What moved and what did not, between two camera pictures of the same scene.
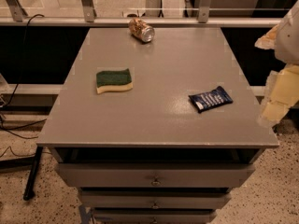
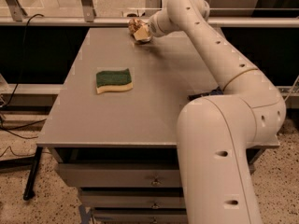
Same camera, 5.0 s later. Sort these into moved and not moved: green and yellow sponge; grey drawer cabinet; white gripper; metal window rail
Moved: white gripper
Not moved: grey drawer cabinet; green and yellow sponge; metal window rail
